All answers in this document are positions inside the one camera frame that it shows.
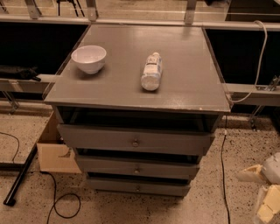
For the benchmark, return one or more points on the grey drawer cabinet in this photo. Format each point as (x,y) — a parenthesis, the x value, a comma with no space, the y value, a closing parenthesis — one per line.
(190,97)

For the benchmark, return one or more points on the white ceramic bowl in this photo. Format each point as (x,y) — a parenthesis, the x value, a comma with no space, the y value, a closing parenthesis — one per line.
(90,59)

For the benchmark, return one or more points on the clear plastic bottle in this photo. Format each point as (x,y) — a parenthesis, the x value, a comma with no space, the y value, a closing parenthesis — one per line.
(152,72)

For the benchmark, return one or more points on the cardboard box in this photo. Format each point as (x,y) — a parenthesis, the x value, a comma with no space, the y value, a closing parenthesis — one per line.
(53,154)

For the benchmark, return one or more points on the grey bottom drawer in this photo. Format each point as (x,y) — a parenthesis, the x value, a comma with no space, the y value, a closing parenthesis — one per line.
(121,185)

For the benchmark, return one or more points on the metal rail frame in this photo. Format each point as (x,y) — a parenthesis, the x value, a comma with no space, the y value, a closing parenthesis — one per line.
(47,29)

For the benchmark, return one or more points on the grey top drawer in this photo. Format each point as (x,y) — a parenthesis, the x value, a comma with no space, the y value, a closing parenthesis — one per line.
(139,140)

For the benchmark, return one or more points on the black cloth on rail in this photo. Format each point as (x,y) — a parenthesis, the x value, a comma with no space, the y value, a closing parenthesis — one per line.
(19,73)

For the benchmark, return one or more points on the black metal bar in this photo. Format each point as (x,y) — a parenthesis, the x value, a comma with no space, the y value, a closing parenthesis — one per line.
(21,170)

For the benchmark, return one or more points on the grey drawer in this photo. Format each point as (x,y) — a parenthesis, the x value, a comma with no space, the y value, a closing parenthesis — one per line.
(139,140)
(145,168)
(121,185)

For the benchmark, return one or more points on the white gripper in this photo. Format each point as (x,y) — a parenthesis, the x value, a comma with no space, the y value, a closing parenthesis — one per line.
(272,170)

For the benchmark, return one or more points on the grey middle drawer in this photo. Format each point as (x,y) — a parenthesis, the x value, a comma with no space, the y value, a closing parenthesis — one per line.
(145,168)

